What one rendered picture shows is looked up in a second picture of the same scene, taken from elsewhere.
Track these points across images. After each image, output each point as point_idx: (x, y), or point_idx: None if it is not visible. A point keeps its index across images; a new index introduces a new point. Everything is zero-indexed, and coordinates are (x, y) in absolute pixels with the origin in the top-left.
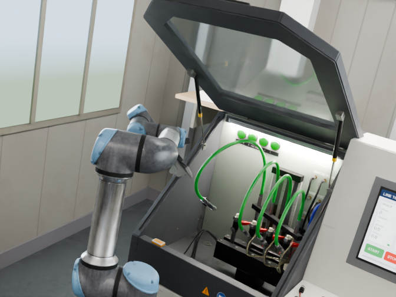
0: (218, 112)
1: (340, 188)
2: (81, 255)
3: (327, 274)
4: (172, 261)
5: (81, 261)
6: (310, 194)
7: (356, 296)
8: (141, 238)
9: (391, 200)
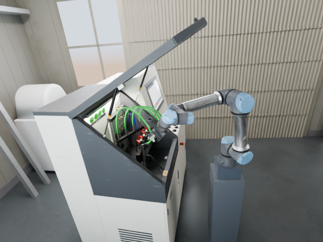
0: (77, 119)
1: (144, 96)
2: (247, 149)
3: None
4: (170, 168)
5: (249, 149)
6: (118, 117)
7: None
8: (166, 181)
9: (149, 89)
